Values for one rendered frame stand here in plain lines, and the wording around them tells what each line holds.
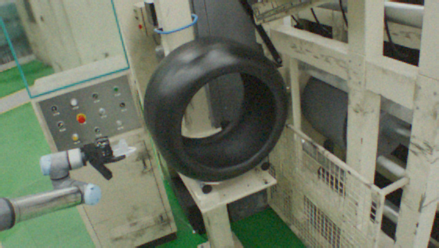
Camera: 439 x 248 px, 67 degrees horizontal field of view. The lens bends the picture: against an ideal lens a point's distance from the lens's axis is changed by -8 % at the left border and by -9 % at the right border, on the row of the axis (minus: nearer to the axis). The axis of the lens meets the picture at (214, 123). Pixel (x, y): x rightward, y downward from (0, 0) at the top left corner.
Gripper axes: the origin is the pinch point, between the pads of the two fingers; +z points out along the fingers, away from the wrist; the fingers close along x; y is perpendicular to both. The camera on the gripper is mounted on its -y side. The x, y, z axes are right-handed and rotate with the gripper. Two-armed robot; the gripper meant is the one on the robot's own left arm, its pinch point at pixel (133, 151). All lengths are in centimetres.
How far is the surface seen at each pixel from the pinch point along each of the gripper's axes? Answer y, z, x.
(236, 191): -28, 41, -6
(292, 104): -6, 88, 23
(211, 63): 33.1, 30.1, -11.2
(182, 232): -111, 31, 67
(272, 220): -103, 91, 43
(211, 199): -26.2, 27.8, -9.1
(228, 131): -9, 47, 16
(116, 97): -1, 2, 66
